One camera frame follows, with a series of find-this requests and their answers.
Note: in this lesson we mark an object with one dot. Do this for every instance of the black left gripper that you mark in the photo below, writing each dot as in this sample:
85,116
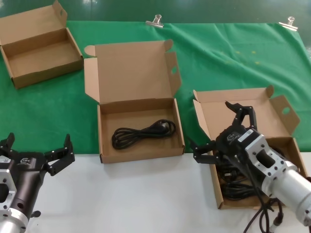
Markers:
29,172

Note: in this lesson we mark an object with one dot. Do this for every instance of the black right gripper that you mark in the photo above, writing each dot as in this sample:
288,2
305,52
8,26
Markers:
230,142

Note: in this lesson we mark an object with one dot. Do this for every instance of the cardboard mailer box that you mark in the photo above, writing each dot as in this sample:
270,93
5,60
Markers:
216,116
136,72

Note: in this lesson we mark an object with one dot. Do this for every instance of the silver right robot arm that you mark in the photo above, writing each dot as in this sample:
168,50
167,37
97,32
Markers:
294,191

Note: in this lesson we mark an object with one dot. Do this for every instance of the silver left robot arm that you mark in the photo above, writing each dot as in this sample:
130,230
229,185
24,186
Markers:
12,223

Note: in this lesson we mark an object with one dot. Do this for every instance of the small shallow cardboard box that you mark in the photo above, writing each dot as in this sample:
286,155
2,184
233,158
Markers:
36,55

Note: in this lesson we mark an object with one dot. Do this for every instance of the green table cloth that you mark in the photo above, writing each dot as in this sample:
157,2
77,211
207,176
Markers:
218,60

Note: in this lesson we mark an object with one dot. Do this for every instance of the metal binder clip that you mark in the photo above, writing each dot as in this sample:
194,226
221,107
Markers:
154,23
288,25

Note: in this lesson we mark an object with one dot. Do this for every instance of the silver left wrist bracket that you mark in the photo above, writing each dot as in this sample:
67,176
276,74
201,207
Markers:
9,174

